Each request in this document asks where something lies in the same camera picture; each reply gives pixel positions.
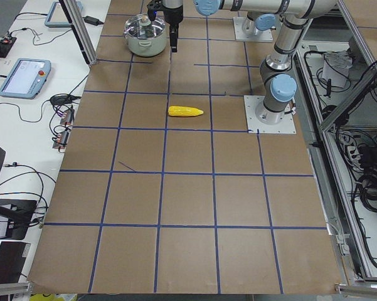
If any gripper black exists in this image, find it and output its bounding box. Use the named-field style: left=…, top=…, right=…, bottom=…
left=162, top=0, right=183, bottom=53

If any white steel cooking pot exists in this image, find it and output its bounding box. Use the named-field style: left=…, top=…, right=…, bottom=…
left=124, top=14, right=167, bottom=57

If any glass pot lid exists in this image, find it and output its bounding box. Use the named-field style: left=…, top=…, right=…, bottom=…
left=124, top=14, right=166, bottom=40

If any yellow corn cob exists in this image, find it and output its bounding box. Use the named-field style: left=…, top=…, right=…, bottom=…
left=167, top=105, right=204, bottom=117

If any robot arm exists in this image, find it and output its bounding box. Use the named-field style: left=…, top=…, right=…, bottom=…
left=242, top=11, right=280, bottom=36
left=193, top=1, right=336, bottom=125

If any black power adapter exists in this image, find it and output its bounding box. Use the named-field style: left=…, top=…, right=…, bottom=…
left=83, top=16, right=104, bottom=26

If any far teach pendant tablet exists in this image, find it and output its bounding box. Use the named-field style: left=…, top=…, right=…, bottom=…
left=45, top=1, right=70, bottom=28

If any teach pendant tablet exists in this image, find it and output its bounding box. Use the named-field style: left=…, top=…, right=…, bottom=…
left=0, top=58, right=51, bottom=99
left=45, top=1, right=70, bottom=28

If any small usb adapter board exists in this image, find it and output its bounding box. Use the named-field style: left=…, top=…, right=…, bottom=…
left=60, top=108, right=75, bottom=125

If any near teach pendant tablet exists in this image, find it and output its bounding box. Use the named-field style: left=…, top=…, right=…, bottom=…
left=0, top=58, right=51, bottom=99

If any brown paper table mat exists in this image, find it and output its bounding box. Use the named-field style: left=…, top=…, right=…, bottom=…
left=29, top=1, right=341, bottom=295

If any black device box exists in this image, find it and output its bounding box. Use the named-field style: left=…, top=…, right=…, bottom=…
left=0, top=199, right=37, bottom=240

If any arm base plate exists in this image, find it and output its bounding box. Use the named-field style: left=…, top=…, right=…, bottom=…
left=233, top=17, right=273, bottom=43
left=244, top=95, right=296, bottom=134

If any aluminium frame post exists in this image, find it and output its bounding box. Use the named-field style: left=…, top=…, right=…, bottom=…
left=59, top=0, right=97, bottom=66

